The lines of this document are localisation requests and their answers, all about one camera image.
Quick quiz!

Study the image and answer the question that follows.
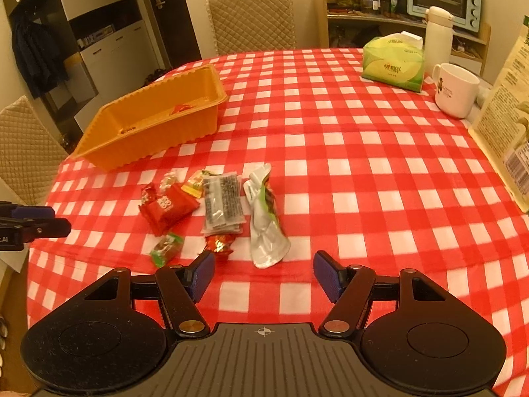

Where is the white thermos bottle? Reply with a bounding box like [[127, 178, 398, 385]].
[[424, 6, 454, 78]]

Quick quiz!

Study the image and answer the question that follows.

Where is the dark hanging jacket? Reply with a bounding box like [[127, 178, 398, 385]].
[[10, 12, 69, 100]]

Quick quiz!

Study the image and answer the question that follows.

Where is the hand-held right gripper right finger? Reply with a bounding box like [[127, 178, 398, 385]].
[[313, 250, 451, 337]]

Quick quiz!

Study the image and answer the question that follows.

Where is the clear black-print snack packet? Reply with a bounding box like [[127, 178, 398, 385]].
[[201, 172, 244, 236]]

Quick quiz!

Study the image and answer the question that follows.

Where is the red checked tablecloth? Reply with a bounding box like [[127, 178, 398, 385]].
[[25, 47, 529, 397]]

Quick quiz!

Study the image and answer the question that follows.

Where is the red gold candy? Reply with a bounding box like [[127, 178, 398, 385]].
[[199, 233, 235, 262]]

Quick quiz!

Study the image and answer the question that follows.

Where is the green tissue pack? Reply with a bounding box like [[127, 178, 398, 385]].
[[361, 32, 426, 93]]

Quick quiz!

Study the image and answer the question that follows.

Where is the large red snack packet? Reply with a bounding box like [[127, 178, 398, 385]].
[[141, 184, 200, 236]]

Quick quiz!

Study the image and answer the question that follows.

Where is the small red candy packet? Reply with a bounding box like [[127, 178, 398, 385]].
[[140, 183, 158, 208]]

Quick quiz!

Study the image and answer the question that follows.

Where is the yellow candy packet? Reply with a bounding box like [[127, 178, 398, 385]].
[[182, 168, 211, 197]]

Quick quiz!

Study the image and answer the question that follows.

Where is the printed cardboard box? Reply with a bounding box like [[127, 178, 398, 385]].
[[471, 14, 529, 215]]

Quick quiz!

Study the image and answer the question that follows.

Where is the dark door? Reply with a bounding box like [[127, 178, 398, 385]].
[[141, 0, 203, 76]]

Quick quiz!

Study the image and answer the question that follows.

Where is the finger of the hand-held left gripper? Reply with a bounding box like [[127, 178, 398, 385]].
[[0, 217, 72, 241], [0, 201, 56, 220]]

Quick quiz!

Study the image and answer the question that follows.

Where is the beige quilted chair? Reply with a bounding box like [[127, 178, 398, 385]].
[[0, 95, 69, 207], [207, 0, 297, 56]]

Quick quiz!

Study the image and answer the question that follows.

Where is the white cabinet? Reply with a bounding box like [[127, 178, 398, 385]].
[[2, 0, 172, 141]]

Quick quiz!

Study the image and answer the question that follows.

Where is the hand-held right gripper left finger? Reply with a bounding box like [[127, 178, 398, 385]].
[[83, 250, 218, 337]]

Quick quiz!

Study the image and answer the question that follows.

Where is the orange plastic tray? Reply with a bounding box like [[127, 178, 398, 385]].
[[70, 63, 229, 171]]

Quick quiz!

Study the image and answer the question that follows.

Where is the wooden shelf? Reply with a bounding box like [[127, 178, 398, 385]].
[[313, 0, 492, 77]]

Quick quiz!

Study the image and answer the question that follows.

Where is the white green snack packet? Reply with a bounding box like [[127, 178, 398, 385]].
[[242, 164, 291, 269]]

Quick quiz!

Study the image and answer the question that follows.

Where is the white mug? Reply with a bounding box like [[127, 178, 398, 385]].
[[432, 63, 481, 120]]

